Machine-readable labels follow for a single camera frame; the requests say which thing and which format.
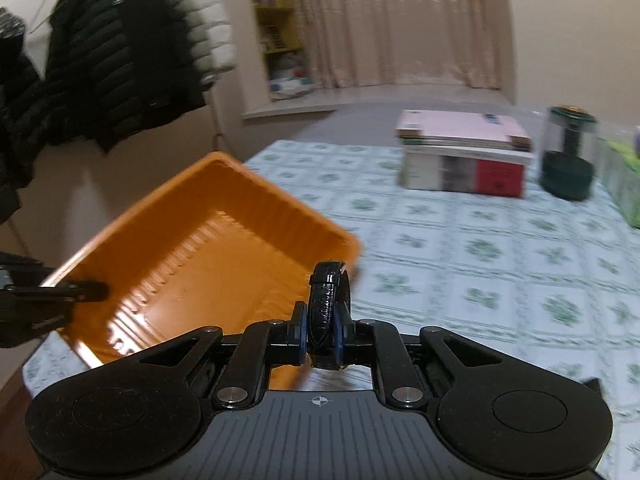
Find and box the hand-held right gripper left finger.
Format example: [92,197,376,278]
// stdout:
[125,301,311,409]

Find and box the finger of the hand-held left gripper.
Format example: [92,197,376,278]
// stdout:
[2,280,110,306]
[0,302,76,349]

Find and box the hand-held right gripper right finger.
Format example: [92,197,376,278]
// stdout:
[335,304,506,408]

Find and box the glossy black leather watch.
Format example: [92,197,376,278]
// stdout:
[306,259,353,371]

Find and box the orange plastic tray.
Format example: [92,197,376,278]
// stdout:
[39,151,365,391]

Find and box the dark hanging garment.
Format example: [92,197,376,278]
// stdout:
[0,7,47,223]

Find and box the thick white red book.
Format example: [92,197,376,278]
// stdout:
[397,146,536,199]

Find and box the thin white green book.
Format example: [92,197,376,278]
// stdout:
[402,136,534,155]

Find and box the black puffer jacket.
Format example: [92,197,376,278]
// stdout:
[45,0,208,153]

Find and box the pink cover book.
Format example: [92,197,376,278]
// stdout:
[396,109,532,151]

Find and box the plastic bag on sill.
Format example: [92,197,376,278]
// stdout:
[267,67,315,101]

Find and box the dark green glass jar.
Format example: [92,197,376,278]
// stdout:
[539,105,598,202]

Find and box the white grey puffer jacket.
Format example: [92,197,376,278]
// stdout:
[150,0,238,86]

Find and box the beige curtain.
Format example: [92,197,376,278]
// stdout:
[290,0,503,90]

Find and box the yellow bookshelf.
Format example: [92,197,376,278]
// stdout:
[243,0,313,101]

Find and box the green tissue pack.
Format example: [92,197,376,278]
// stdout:
[597,135,640,231]

